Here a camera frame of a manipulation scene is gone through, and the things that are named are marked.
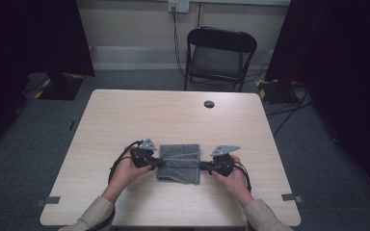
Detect person's left hand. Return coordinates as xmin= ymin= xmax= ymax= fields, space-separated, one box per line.
xmin=107 ymin=150 xmax=154 ymax=193

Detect dark curtain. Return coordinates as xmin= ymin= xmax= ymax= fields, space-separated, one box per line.
xmin=0 ymin=0 xmax=96 ymax=162
xmin=264 ymin=0 xmax=370 ymax=204

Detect right hand-held gripper cable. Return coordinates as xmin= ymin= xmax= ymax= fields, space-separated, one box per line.
xmin=233 ymin=161 xmax=252 ymax=193

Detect black wall cable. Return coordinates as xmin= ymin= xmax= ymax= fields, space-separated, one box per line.
xmin=172 ymin=6 xmax=188 ymax=77

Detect black floor cables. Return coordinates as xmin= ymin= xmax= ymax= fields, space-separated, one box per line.
xmin=246 ymin=63 xmax=314 ymax=138

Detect grey towel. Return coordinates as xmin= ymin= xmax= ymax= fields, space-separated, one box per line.
xmin=156 ymin=143 xmax=202 ymax=186

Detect hand-held gripper cable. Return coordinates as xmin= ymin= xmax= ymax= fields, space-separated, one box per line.
xmin=233 ymin=161 xmax=252 ymax=193
xmin=86 ymin=140 xmax=145 ymax=231

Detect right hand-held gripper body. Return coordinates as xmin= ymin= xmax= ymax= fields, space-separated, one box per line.
xmin=209 ymin=144 xmax=242 ymax=178

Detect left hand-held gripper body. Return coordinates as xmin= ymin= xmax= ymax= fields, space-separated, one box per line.
xmin=130 ymin=138 xmax=158 ymax=169

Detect black folding chair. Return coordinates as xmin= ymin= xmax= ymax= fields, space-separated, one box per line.
xmin=183 ymin=26 xmax=258 ymax=93

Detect left hand-held gripper cable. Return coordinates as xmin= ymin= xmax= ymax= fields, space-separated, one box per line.
xmin=86 ymin=140 xmax=145 ymax=231

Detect white wall outlet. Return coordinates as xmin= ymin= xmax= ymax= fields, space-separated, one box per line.
xmin=168 ymin=0 xmax=191 ymax=14

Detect grey tape strip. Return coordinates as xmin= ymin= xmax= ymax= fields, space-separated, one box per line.
xmin=280 ymin=192 xmax=304 ymax=203
xmin=35 ymin=195 xmax=62 ymax=208

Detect black stand base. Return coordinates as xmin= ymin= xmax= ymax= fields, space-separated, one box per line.
xmin=34 ymin=71 xmax=87 ymax=101
xmin=255 ymin=78 xmax=301 ymax=105

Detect person's right hand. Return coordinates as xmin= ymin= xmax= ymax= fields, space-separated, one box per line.
xmin=211 ymin=155 xmax=251 ymax=197

